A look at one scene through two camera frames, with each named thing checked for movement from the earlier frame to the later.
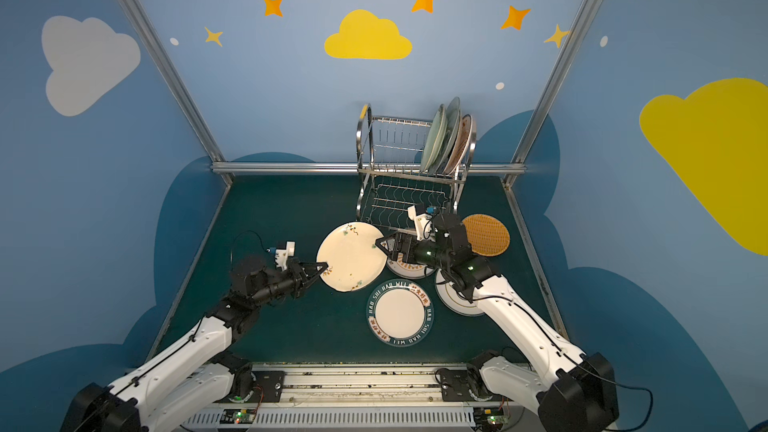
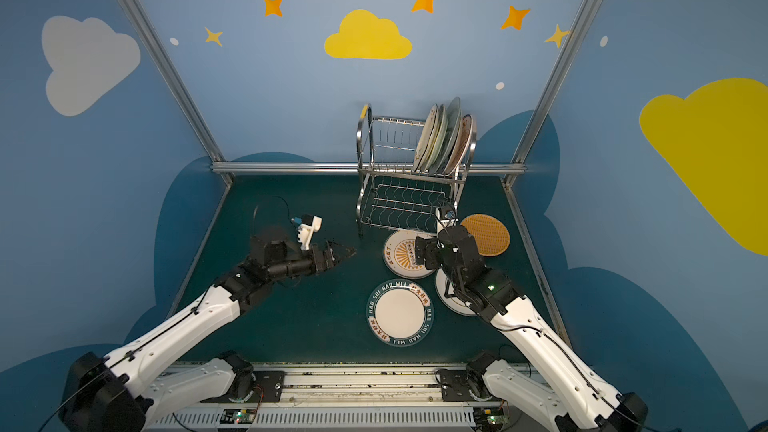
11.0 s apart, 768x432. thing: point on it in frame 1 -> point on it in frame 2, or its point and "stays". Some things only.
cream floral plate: (353, 257) -> (424, 136)
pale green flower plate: (433, 138) stays
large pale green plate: (450, 136) stays
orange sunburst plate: (460, 146) stays
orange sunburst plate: (407, 270) stays
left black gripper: (298, 277) -> (327, 258)
